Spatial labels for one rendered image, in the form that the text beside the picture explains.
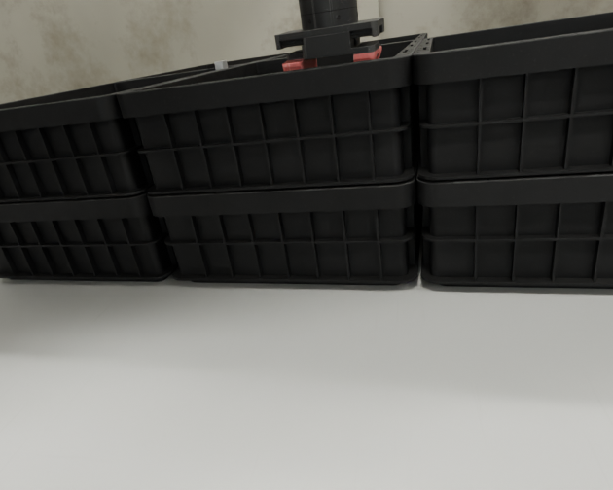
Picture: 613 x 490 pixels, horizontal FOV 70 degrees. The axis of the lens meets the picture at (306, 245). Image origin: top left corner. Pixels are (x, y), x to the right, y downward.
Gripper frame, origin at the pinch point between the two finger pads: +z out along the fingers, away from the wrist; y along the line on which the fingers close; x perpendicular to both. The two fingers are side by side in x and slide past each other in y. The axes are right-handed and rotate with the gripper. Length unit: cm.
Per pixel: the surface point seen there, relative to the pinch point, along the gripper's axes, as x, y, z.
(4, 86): -231, 306, 7
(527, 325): 14.6, -18.1, 16.2
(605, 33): 8.8, -22.2, -6.3
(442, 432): 27.4, -10.9, 15.7
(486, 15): -264, -37, 6
